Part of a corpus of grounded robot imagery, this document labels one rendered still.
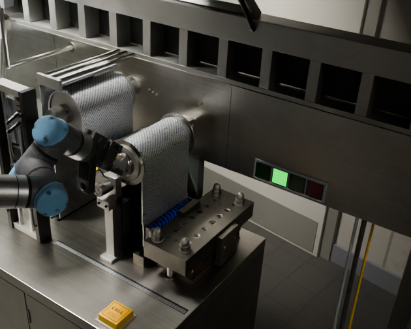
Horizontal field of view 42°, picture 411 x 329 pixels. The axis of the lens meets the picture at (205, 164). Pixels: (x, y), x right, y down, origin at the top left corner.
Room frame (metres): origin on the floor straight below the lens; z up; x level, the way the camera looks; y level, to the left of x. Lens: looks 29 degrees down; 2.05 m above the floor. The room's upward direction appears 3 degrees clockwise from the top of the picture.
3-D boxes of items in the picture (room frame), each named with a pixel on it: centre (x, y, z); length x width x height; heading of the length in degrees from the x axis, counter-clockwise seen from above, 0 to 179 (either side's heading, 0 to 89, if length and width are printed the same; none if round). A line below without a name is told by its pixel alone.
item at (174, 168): (1.48, 0.12, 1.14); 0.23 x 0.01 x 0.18; 147
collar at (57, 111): (1.52, 0.46, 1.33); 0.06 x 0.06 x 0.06; 57
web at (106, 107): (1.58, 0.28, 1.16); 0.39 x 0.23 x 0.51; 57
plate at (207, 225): (1.45, 0.00, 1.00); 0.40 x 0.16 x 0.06; 147
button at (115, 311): (1.12, 0.23, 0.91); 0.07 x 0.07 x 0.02; 57
